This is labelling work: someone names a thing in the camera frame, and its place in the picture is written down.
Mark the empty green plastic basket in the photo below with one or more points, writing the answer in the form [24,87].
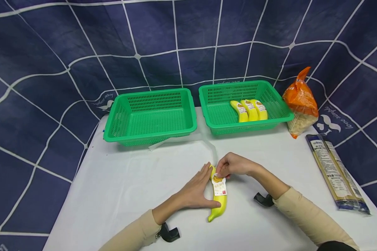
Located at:
[150,120]

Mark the green plastic basket with bananas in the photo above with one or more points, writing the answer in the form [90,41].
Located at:
[221,116]

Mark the person's right fingers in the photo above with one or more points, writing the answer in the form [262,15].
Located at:
[223,170]

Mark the person's right forearm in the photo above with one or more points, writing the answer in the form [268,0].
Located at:
[301,209]

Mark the orange snack bag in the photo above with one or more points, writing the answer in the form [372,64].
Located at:
[300,99]

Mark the person's left hand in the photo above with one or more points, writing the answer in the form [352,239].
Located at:
[194,193]

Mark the person's left forearm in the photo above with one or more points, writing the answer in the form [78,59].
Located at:
[144,226]

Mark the translucent backing strip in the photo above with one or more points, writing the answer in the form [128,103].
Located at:
[179,141]

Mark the person's right hand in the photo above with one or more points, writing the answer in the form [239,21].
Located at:
[237,164]

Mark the person's left thumb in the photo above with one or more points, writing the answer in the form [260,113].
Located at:
[212,205]

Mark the yellow labelled banana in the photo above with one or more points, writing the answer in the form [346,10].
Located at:
[261,109]
[251,111]
[241,113]

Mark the long blue noodle packet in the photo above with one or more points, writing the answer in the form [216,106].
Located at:
[348,177]
[328,170]

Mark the person's left fingers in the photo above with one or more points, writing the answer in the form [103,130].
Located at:
[204,177]

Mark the black wrist band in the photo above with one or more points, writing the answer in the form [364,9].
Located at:
[169,234]
[264,199]

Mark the white banana label sticker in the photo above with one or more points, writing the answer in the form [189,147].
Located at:
[220,187]

